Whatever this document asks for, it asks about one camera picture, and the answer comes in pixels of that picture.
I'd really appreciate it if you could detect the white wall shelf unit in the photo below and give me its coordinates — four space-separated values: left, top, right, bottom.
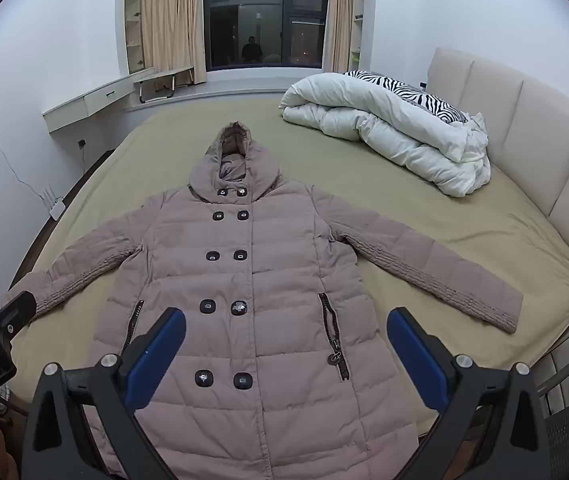
349 0 365 73
124 0 144 73

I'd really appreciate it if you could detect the zebra print pillow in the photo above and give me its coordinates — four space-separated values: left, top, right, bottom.
343 70 469 125

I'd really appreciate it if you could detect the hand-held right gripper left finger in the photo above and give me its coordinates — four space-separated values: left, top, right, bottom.
20 306 188 480

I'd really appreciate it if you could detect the beige padded headboard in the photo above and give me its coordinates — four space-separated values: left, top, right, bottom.
427 47 569 321

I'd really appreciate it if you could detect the white floating desk with drawer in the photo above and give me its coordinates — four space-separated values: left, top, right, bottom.
43 66 195 133

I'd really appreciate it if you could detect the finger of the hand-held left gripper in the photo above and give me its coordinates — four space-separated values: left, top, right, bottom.
0 290 38 357

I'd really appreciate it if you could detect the bed with olive sheet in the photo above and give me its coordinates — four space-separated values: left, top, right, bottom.
7 95 569 441

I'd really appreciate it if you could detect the white bedside cabinet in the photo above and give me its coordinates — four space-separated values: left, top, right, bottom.
537 330 569 418

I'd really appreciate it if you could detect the folding metal frame table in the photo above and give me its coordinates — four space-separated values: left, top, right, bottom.
137 72 194 104

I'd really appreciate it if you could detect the white folded duvet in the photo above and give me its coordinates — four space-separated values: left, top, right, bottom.
278 72 493 197

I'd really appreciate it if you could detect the dark window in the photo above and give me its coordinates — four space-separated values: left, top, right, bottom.
202 0 333 72

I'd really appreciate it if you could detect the white router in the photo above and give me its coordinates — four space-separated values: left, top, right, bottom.
39 185 65 221

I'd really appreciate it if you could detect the mauve hooded puffer coat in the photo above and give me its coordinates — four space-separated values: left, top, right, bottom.
28 121 523 480

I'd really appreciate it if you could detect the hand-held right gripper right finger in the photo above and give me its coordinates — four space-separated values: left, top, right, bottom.
386 306 551 480

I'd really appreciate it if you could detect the beige curtain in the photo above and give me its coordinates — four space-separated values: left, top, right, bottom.
140 0 208 86
323 0 355 73

